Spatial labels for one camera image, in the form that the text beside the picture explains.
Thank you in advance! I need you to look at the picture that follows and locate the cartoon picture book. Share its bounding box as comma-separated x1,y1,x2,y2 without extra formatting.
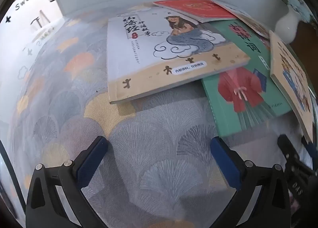
270,30,314,143

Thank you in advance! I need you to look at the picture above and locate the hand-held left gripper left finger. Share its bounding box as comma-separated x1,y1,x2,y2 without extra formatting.
25,136,109,228

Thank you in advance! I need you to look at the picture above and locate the white book yellow robe figure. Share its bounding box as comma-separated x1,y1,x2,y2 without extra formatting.
211,0,271,40

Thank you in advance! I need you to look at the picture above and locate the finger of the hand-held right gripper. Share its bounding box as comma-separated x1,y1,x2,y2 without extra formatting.
277,135,302,169

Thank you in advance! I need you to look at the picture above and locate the white vase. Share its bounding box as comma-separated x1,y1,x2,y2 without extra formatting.
274,10,300,44

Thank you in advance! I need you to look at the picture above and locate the white beige mermaid book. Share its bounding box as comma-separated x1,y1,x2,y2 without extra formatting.
107,7,251,105

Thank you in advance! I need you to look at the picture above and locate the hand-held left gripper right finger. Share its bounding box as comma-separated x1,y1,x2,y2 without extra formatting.
211,137,294,228

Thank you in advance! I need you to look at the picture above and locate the teal book red robe figure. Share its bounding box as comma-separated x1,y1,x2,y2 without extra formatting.
201,18,292,137

